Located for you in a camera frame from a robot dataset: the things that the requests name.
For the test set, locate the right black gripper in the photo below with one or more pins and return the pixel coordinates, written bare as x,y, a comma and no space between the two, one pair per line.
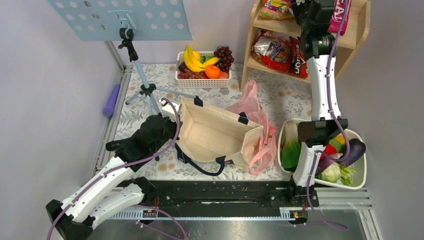
296,7

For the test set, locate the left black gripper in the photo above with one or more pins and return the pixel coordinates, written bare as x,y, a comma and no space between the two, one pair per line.
175,125

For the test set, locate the pink snack packet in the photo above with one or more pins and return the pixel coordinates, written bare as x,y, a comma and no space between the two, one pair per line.
340,17

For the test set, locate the beige canvas tote bag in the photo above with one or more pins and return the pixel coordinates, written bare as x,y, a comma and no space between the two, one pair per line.
211,137

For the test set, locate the orange red chips bag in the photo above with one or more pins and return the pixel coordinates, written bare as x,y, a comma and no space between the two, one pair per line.
298,66

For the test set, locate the orange fruit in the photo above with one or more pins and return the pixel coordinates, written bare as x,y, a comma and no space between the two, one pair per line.
212,72

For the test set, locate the yellow banana bunch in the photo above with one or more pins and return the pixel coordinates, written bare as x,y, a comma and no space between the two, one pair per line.
191,62

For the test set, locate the single yellow banana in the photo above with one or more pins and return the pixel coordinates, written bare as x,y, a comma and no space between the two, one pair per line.
211,61

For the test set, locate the pink plastic grocery bag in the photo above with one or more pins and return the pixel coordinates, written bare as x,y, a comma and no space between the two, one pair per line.
266,148

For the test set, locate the dark red grapes bunch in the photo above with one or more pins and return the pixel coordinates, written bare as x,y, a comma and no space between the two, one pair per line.
225,58

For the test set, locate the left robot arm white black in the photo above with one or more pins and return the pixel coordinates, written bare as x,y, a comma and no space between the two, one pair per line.
113,189

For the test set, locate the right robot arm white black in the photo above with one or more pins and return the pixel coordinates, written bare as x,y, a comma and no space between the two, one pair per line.
319,46

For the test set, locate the colourful snack bag top shelf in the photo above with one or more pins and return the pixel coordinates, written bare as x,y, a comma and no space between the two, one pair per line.
275,10

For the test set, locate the wooden two-tier shelf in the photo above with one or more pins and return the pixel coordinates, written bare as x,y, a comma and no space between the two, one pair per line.
347,45

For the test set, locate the white perforated fruit basket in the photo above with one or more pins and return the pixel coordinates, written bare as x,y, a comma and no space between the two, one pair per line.
199,83

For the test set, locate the red snack bag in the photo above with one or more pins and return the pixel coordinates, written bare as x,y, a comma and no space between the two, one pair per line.
272,50

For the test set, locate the red grapes in basket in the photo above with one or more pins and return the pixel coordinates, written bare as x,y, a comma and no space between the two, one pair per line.
190,75

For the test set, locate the pink peach fruit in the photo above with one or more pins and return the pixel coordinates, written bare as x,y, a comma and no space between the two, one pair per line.
223,75

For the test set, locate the light blue music stand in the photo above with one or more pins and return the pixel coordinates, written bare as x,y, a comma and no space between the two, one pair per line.
127,21

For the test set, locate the yellow orange pepper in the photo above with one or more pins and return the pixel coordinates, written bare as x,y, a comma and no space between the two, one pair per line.
340,139

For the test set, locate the slim purple eggplant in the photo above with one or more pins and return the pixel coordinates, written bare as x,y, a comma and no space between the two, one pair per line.
326,162

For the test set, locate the pale green cabbage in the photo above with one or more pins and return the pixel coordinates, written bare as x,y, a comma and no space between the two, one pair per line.
332,173

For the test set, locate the white vegetable bin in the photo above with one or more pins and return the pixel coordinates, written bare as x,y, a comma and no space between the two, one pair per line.
360,166

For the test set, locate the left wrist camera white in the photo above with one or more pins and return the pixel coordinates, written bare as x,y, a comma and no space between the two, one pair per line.
168,106

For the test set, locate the purple handle tool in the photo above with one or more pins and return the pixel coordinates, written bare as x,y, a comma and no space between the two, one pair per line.
109,108

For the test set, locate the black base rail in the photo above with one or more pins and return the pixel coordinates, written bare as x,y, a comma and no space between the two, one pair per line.
227,199

